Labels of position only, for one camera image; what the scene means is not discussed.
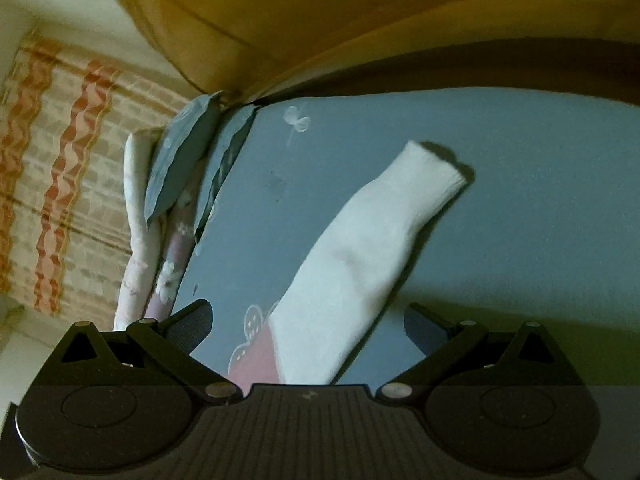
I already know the blue upper pillow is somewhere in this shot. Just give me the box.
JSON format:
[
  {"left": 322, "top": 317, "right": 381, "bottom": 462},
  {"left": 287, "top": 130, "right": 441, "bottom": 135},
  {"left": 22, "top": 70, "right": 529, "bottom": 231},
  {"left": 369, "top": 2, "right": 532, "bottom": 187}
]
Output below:
[{"left": 143, "top": 92, "right": 221, "bottom": 224}]

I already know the mauve floral folded quilt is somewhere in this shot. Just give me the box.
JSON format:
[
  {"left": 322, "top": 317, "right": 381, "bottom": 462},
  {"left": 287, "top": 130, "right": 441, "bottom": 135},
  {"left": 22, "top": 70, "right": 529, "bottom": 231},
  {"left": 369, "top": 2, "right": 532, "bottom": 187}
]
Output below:
[{"left": 143, "top": 156, "right": 216, "bottom": 322}]

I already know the blue floral bed sheet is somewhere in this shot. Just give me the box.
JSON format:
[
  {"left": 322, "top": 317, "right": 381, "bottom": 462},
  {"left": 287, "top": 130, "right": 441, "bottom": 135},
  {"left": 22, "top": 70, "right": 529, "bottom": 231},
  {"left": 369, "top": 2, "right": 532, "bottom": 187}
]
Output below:
[{"left": 176, "top": 88, "right": 639, "bottom": 479}]

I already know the beige patterned curtain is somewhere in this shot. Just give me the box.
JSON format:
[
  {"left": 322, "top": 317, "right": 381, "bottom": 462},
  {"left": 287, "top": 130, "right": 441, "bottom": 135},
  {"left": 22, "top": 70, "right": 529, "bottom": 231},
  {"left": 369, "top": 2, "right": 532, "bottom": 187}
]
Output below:
[{"left": 1, "top": 32, "right": 188, "bottom": 330}]

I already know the pink and white knit sweater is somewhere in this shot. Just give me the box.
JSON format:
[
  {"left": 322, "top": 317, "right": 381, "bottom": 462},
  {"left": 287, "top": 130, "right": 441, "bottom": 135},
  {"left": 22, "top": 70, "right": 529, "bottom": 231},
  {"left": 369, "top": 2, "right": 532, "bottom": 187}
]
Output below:
[{"left": 226, "top": 138, "right": 469, "bottom": 394}]

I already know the pink floral folded quilt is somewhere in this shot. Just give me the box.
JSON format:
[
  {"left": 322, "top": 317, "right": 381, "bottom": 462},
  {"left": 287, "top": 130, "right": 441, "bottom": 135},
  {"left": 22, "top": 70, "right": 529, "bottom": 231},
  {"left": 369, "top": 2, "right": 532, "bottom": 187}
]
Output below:
[{"left": 113, "top": 128, "right": 163, "bottom": 330}]

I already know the blue pillow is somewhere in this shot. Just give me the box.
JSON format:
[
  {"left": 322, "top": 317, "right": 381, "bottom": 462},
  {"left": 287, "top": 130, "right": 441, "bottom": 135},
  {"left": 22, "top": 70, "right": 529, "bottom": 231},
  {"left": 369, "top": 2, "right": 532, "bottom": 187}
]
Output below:
[
  {"left": 193, "top": 105, "right": 257, "bottom": 243},
  {"left": 143, "top": 92, "right": 221, "bottom": 224}
]

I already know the wooden headboard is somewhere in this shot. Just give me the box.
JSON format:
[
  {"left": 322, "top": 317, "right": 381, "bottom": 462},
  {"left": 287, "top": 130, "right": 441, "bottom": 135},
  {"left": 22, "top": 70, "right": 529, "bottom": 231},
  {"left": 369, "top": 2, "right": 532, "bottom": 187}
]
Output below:
[{"left": 117, "top": 0, "right": 639, "bottom": 100}]

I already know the blue lower pillow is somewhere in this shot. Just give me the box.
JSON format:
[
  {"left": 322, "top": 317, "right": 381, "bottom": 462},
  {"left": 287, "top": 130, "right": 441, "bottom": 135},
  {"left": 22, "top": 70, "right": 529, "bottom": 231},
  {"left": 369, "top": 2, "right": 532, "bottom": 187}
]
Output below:
[{"left": 193, "top": 105, "right": 257, "bottom": 243}]

